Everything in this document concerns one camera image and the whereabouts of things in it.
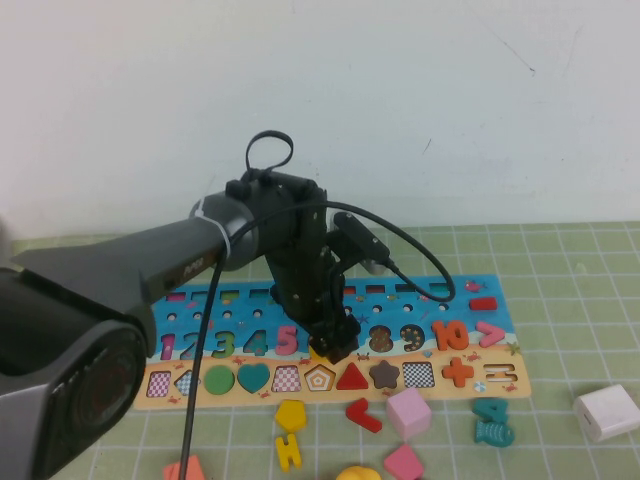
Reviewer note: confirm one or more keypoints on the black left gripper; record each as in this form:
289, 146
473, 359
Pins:
305, 280

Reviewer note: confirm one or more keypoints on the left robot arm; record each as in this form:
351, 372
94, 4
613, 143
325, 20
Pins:
125, 255

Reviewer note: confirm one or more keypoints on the pink number five piece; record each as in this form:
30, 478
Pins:
286, 341

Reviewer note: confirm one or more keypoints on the red number seven piece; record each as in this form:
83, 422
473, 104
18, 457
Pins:
361, 412

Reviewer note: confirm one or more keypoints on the blue wooden number puzzle board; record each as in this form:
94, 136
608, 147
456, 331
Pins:
425, 320

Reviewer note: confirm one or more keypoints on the yellow equals sign piece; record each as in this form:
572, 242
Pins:
288, 452

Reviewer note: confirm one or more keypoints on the orange number ten piece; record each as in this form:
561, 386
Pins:
455, 336

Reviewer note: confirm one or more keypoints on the orange plus sign piece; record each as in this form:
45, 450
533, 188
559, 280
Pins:
457, 372

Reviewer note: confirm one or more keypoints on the yellow rounded piece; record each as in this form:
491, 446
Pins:
357, 474

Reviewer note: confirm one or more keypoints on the red minus sign piece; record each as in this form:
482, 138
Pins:
482, 303

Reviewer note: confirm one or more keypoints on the pink greater-than sign piece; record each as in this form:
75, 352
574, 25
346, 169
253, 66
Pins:
492, 334

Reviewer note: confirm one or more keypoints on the teal number four piece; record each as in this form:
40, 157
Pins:
492, 410

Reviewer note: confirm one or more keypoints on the teal fish piece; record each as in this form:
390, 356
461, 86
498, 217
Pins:
495, 434

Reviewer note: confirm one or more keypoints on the red triangle block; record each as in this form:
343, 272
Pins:
352, 379

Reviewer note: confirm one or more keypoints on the brown star block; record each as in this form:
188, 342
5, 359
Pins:
386, 374

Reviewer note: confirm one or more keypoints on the yellow pentagon block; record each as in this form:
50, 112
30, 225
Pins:
291, 415

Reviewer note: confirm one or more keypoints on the teal heart block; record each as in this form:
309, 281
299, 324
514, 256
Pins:
253, 376

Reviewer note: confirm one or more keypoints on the light pink square block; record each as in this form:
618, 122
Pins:
407, 412

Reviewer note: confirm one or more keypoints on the green circle block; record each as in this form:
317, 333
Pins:
219, 379

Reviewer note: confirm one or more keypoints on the pink diamond block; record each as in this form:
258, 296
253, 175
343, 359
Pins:
402, 462

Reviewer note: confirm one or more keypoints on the salmon orange block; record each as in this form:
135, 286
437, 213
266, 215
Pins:
197, 472

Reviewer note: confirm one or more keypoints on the green checked table mat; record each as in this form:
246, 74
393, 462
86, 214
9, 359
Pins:
575, 325

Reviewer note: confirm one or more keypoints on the white box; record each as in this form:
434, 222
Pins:
605, 412

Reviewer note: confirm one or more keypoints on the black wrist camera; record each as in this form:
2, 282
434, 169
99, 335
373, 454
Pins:
362, 245

